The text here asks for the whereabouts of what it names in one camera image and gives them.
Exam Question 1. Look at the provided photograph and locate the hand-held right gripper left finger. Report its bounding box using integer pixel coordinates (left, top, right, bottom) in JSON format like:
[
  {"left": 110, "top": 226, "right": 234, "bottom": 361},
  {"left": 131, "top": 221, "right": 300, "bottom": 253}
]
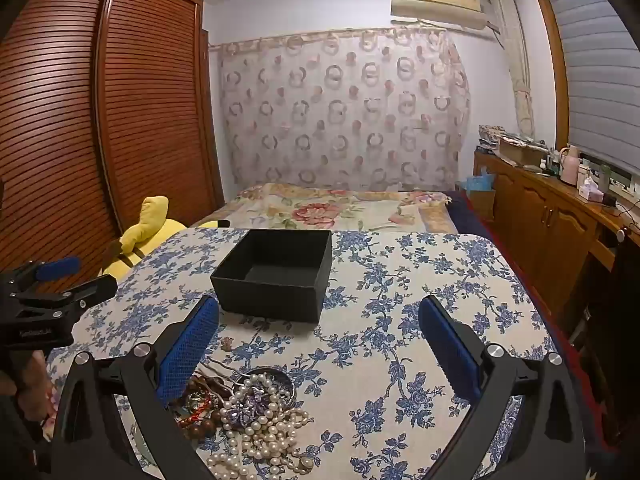
[{"left": 50, "top": 294, "right": 223, "bottom": 480}]

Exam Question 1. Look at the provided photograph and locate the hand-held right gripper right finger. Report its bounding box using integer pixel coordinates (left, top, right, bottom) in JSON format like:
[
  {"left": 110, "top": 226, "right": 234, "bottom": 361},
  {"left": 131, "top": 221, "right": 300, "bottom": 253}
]
[{"left": 417, "top": 295, "right": 588, "bottom": 480}]

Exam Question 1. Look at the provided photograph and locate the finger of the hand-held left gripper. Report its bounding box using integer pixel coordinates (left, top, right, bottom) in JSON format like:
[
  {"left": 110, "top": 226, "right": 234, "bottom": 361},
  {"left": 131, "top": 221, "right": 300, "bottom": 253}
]
[
  {"left": 0, "top": 257, "right": 82, "bottom": 287},
  {"left": 30, "top": 274, "right": 119, "bottom": 312}
]

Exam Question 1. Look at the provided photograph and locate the brown wooden bead bracelet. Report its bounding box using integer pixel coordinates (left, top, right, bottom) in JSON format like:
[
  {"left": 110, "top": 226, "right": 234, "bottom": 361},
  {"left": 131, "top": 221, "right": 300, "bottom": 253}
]
[{"left": 177, "top": 407, "right": 223, "bottom": 443}]

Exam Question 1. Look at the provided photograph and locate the silver purple brooch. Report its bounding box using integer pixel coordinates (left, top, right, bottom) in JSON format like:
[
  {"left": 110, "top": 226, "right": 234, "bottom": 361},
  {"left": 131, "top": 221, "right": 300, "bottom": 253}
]
[{"left": 222, "top": 385, "right": 273, "bottom": 421}]

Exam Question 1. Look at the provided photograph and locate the black storage box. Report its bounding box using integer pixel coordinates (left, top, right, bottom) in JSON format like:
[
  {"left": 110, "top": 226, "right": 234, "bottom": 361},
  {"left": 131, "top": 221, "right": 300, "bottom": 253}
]
[{"left": 210, "top": 228, "right": 333, "bottom": 324}]

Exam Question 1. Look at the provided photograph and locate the white pearl necklace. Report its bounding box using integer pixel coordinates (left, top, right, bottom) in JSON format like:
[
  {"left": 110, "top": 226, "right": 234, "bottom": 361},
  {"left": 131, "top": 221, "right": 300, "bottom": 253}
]
[{"left": 207, "top": 375, "right": 316, "bottom": 471}]

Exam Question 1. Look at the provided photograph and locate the person's left hand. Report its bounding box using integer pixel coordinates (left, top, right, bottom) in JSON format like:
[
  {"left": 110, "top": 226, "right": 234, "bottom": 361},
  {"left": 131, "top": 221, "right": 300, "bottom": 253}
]
[{"left": 0, "top": 347, "right": 53, "bottom": 428}]

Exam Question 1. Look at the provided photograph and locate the yellow plush toy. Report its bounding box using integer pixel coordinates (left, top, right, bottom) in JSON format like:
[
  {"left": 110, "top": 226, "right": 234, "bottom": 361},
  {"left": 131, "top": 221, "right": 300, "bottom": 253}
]
[{"left": 102, "top": 195, "right": 231, "bottom": 281}]

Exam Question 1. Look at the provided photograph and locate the blue floral tablecloth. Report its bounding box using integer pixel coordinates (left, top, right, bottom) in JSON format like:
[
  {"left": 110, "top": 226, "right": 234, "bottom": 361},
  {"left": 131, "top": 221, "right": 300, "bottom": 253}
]
[{"left": 47, "top": 227, "right": 558, "bottom": 480}]

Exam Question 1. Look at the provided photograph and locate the silver bangle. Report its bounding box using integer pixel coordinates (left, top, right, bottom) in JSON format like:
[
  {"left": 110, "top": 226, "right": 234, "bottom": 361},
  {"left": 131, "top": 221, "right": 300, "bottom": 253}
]
[{"left": 244, "top": 366, "right": 297, "bottom": 407}]

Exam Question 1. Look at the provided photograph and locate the box with blue tissue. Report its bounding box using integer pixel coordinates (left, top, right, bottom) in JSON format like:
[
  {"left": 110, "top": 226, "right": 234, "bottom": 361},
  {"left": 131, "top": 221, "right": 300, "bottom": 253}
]
[{"left": 457, "top": 170, "right": 497, "bottom": 221}]

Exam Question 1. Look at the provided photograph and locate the wooden sideboard cabinet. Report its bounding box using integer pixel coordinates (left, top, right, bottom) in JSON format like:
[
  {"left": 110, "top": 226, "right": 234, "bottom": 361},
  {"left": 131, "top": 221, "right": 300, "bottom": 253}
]
[{"left": 472, "top": 150, "right": 640, "bottom": 321}]

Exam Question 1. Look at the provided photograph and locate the brown slatted wooden wardrobe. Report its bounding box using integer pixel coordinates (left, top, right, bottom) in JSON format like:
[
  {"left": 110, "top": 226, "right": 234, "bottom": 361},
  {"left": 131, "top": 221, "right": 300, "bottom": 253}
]
[{"left": 0, "top": 0, "right": 226, "bottom": 281}]

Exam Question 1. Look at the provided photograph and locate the floral bedspread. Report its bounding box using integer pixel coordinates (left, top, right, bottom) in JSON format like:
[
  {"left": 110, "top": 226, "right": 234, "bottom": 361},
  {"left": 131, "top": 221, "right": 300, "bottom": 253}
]
[{"left": 192, "top": 182, "right": 466, "bottom": 236}]

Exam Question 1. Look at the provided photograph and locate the cardboard box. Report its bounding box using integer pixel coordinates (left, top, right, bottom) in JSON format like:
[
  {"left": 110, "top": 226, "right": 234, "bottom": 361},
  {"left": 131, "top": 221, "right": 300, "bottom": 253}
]
[{"left": 495, "top": 137, "right": 547, "bottom": 167}]

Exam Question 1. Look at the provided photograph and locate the pink tissue box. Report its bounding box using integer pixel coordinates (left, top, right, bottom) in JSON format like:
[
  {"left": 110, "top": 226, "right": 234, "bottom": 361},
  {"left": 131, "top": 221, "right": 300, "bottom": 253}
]
[{"left": 577, "top": 180, "right": 606, "bottom": 204}]

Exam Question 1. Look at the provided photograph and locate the pile of patterned cloth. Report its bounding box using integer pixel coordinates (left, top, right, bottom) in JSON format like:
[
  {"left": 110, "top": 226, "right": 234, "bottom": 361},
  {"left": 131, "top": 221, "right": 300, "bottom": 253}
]
[{"left": 477, "top": 124, "right": 521, "bottom": 153}]

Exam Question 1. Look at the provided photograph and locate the pink thermos jug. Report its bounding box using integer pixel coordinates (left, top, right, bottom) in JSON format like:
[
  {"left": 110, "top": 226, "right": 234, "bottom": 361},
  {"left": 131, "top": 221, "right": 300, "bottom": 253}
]
[{"left": 559, "top": 144, "right": 583, "bottom": 186}]

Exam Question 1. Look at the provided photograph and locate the beige side curtain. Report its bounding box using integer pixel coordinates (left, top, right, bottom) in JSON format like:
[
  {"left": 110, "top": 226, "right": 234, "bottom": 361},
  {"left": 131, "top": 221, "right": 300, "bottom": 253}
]
[{"left": 487, "top": 0, "right": 536, "bottom": 141}]

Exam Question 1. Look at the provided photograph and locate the grey window blind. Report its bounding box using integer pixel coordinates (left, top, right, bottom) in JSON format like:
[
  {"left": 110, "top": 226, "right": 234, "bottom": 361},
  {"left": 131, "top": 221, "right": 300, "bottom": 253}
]
[{"left": 545, "top": 0, "right": 640, "bottom": 176}]

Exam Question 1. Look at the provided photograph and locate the beige air conditioner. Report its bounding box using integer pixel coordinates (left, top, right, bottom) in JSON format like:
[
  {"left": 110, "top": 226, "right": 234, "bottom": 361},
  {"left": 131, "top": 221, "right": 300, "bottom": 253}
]
[{"left": 390, "top": 0, "right": 488, "bottom": 36}]

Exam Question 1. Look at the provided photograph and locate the ring patterned curtain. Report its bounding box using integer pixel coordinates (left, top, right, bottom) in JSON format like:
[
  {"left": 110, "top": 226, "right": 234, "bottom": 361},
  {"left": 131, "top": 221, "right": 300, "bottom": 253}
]
[{"left": 210, "top": 27, "right": 471, "bottom": 193}]

